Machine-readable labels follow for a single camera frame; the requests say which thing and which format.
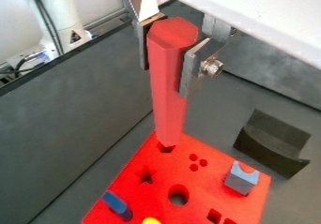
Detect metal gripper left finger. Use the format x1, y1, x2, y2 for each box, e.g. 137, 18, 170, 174
122, 0, 167, 70

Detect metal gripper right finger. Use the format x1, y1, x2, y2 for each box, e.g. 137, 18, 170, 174
178, 14, 232, 98

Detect red hexagonal prism peg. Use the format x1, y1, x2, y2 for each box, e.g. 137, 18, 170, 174
147, 17, 198, 147

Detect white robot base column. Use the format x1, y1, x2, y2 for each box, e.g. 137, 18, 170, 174
32, 0, 91, 57

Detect red foam peg board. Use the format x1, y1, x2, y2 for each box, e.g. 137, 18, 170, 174
83, 135, 272, 224

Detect black curved cradle block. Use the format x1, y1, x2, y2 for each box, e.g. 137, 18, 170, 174
233, 110, 312, 179

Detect light blue notched peg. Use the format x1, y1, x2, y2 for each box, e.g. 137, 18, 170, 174
224, 161, 260, 196

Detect short dark blue peg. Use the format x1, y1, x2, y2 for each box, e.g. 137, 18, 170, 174
102, 191, 133, 221

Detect yellow cylinder peg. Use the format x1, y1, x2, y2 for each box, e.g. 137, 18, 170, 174
142, 217, 162, 224

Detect black cables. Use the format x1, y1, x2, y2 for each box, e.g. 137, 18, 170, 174
0, 0, 67, 82

